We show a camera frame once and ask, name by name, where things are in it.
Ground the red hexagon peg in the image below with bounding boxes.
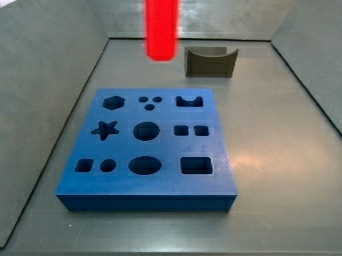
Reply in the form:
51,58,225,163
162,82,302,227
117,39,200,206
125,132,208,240
145,0,181,61

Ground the blue shape sorter block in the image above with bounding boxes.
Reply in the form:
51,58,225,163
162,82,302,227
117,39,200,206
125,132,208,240
57,88,238,211

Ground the dark olive curved block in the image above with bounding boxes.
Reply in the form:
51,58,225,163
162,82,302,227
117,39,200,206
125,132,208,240
185,47,240,78

